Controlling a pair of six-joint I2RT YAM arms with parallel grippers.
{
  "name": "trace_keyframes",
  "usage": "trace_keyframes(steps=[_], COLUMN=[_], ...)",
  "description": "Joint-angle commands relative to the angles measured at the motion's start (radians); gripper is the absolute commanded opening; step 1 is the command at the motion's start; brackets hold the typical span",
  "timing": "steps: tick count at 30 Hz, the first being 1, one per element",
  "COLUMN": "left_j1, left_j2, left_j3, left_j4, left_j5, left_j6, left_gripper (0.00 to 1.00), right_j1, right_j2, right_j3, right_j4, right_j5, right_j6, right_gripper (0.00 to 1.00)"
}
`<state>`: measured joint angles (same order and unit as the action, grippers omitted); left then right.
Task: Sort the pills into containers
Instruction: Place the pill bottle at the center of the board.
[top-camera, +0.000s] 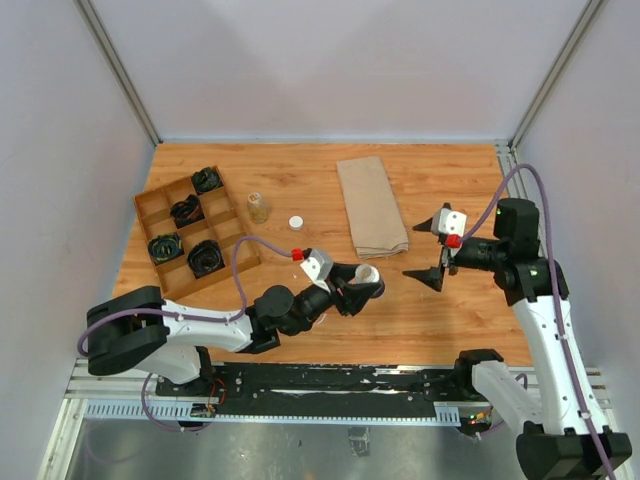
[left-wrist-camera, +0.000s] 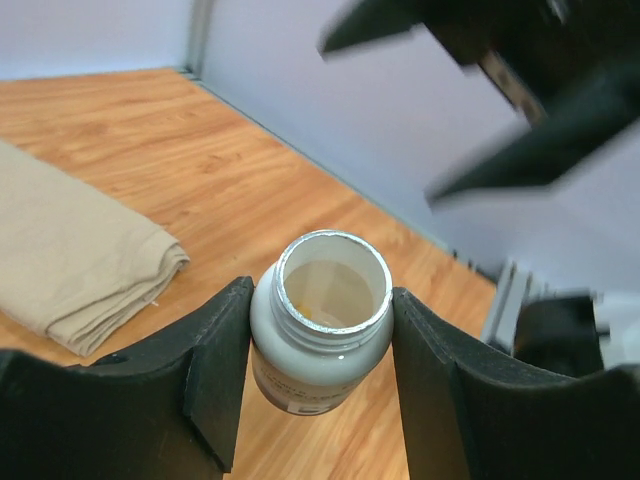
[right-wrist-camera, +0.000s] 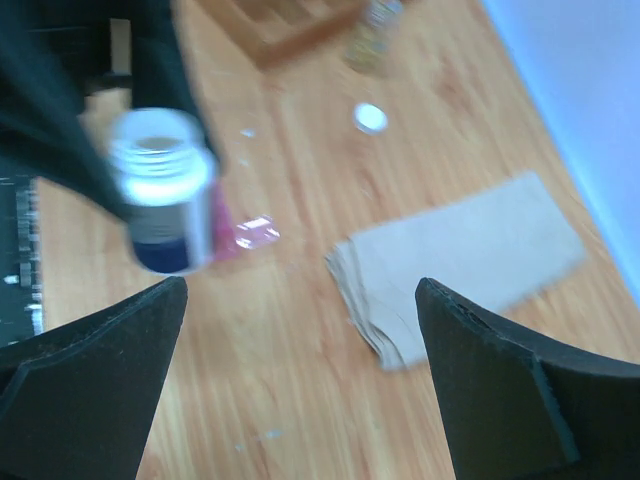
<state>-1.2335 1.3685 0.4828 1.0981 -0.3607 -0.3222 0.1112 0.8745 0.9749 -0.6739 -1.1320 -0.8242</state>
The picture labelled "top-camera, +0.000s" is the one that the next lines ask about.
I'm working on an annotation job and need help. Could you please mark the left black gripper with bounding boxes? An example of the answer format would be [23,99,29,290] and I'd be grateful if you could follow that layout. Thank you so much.
[284,264,382,337]

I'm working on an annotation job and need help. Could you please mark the white capped pill bottle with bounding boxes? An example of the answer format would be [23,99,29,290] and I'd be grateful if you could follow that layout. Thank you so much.
[353,264,382,284]

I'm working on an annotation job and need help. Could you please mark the white bottle cap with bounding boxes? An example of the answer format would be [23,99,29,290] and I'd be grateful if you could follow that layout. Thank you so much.
[288,215,304,230]

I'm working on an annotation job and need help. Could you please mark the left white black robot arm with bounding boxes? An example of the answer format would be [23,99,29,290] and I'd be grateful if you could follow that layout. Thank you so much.
[78,263,385,396]

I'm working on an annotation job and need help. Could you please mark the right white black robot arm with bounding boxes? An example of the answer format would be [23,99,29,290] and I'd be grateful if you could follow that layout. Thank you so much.
[406,198,632,479]

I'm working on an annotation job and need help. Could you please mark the clear bottle yellow capsules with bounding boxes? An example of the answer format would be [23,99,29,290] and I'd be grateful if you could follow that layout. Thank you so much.
[247,192,269,224]

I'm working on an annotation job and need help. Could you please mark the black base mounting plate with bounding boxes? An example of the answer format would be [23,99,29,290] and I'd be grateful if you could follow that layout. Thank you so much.
[155,362,487,413]

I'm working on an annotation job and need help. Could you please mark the wooden compartment tray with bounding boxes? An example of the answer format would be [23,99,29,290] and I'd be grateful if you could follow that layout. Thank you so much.
[133,166,261,300]

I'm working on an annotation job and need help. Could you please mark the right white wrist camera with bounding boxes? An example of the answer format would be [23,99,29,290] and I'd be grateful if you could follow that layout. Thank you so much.
[430,207,467,249]

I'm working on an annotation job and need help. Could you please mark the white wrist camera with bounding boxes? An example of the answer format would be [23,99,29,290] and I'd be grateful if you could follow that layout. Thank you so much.
[430,207,467,249]
[291,248,334,291]

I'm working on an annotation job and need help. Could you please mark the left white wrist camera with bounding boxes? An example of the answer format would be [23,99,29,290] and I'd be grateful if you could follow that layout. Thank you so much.
[291,248,334,291]

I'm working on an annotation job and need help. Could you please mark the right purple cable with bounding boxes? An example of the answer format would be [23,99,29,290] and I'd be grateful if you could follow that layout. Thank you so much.
[459,163,619,480]

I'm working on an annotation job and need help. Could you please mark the purple cable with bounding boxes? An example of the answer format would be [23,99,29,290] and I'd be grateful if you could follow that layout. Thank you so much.
[79,235,296,434]
[459,163,619,480]

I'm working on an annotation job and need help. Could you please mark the black coiled cable bottom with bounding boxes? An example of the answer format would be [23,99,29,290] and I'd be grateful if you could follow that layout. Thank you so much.
[186,239,224,277]

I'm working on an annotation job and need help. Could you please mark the grey slotted cable duct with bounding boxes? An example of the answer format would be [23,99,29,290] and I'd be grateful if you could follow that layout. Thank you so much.
[84,400,462,427]

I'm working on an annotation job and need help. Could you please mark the black coiled cable top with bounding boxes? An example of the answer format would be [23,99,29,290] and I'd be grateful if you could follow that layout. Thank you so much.
[192,168,224,195]

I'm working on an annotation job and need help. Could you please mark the black coiled cable middle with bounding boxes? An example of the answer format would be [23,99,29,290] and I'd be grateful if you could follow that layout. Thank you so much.
[169,194,205,226]

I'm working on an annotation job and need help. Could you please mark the black green coiled cable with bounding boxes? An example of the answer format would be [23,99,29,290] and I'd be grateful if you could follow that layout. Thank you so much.
[147,232,183,266]

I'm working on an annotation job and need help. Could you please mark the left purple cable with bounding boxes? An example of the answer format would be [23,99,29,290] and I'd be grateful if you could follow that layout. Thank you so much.
[79,235,296,434]

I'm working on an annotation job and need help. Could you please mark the right aluminium frame post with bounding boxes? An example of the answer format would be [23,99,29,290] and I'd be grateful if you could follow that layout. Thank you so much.
[508,0,608,150]

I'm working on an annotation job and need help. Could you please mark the aluminium frame post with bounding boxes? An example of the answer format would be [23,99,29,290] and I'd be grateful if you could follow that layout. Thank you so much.
[73,0,162,147]
[508,0,608,150]

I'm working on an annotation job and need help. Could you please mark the left aluminium frame post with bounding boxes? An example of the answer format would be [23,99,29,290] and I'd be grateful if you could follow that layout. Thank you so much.
[73,0,162,147]

